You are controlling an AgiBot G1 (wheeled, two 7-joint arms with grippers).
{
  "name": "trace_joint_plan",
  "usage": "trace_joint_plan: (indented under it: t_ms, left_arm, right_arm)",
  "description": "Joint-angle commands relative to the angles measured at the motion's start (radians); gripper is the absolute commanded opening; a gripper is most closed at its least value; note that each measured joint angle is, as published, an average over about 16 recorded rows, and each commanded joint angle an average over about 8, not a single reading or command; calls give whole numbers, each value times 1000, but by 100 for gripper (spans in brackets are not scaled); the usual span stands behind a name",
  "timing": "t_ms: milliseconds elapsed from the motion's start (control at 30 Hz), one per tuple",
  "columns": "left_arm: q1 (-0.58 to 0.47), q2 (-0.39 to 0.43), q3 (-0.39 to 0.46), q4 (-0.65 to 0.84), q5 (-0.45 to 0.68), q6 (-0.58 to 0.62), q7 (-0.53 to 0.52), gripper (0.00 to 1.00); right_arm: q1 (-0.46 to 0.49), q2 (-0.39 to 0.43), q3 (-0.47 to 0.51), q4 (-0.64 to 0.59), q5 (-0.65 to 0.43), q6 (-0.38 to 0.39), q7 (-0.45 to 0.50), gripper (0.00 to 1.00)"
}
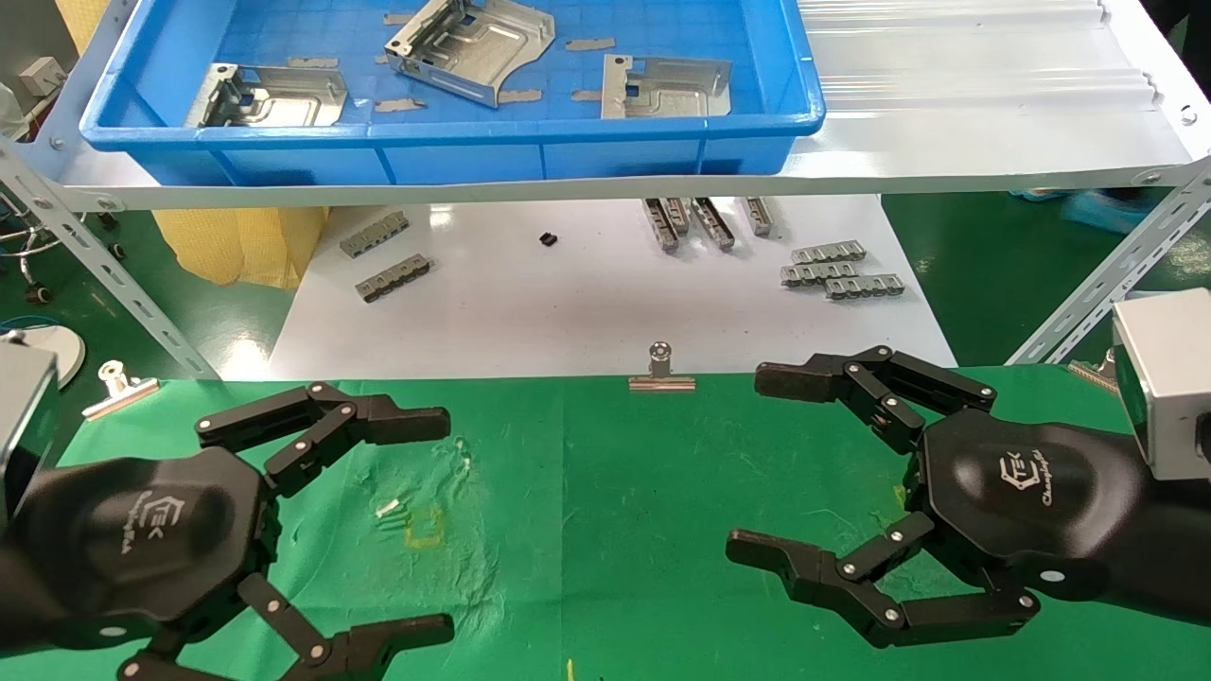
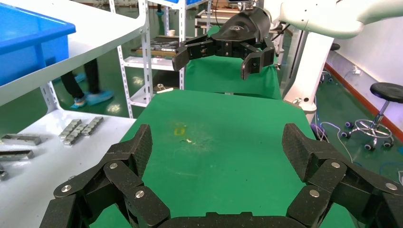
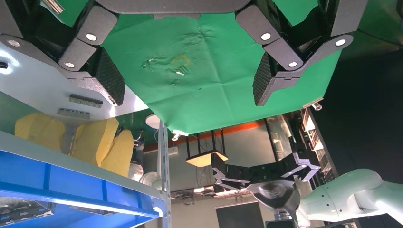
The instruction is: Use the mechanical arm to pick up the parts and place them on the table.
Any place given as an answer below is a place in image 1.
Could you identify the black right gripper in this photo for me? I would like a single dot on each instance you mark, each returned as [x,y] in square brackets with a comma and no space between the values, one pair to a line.
[1022,492]

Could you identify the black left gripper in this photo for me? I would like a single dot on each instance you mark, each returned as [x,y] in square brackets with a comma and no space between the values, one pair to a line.
[142,539]

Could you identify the stamped sheet metal part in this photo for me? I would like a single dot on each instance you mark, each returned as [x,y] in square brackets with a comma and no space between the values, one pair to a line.
[473,52]
[662,95]
[284,99]

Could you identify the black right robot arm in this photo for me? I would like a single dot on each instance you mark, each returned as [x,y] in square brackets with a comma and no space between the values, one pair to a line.
[1178,567]

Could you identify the small white scrap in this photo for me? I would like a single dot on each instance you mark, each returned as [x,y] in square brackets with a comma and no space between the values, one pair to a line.
[388,508]

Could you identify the silver binder clip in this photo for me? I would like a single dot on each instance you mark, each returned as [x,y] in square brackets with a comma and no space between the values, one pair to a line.
[661,381]
[1093,372]
[118,397]

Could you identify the grey slotted metal bar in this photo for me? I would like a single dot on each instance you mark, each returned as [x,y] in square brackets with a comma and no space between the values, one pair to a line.
[393,279]
[759,216]
[866,287]
[659,227]
[712,224]
[829,253]
[816,274]
[375,235]
[677,216]

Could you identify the green cloth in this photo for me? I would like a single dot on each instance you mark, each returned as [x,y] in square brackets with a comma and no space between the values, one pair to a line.
[605,520]

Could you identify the white flat board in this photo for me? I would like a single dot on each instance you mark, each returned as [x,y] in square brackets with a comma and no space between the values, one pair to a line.
[587,303]

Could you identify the yellow mesh bag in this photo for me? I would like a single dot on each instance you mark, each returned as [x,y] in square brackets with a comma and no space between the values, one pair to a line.
[236,246]

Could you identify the perforated steel angle strut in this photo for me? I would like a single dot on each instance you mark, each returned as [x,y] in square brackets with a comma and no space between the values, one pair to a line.
[104,270]
[1107,274]

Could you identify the white round disc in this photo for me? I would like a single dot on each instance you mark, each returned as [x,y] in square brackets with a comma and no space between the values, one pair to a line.
[66,350]

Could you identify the white metal shelf board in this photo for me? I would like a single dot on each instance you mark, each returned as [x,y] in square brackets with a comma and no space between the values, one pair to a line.
[946,132]

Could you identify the blue plastic bin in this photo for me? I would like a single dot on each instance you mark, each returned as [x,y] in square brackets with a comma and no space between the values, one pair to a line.
[454,151]

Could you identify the black caster wheel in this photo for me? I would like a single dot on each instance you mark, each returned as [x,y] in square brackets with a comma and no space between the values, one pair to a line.
[38,293]

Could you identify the white corrugated sheet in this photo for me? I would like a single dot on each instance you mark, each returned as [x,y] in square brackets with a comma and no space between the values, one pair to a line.
[965,38]

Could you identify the small grey box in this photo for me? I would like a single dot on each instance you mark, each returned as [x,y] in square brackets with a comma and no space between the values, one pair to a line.
[41,76]

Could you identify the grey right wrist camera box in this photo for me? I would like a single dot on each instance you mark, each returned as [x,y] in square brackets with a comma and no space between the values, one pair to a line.
[1168,378]

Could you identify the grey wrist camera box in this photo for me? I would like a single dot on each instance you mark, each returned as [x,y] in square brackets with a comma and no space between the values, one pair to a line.
[24,416]
[1168,378]

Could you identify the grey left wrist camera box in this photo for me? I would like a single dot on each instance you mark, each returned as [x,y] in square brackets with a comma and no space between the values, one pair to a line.
[24,416]

